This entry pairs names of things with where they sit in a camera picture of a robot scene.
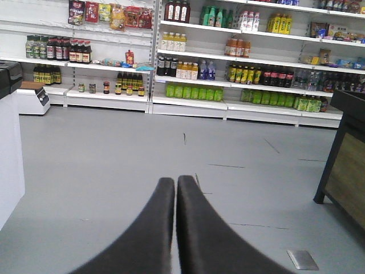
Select white supermarket shelving unit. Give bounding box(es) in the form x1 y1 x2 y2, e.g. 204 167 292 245
1 1 364 128

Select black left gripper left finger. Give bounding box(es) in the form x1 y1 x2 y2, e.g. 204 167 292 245
72 178 175 273

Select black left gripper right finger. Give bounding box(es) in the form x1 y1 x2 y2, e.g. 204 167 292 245
176 175 289 273

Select metal floor outlet plate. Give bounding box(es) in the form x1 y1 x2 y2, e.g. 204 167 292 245
287 250 319 271

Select white counter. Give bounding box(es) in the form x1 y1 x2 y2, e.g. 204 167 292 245
0 60 26 231

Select white machine on floor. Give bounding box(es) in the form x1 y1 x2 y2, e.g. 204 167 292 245
17 81 50 115

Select black wooden produce stand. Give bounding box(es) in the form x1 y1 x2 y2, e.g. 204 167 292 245
313 91 364 228

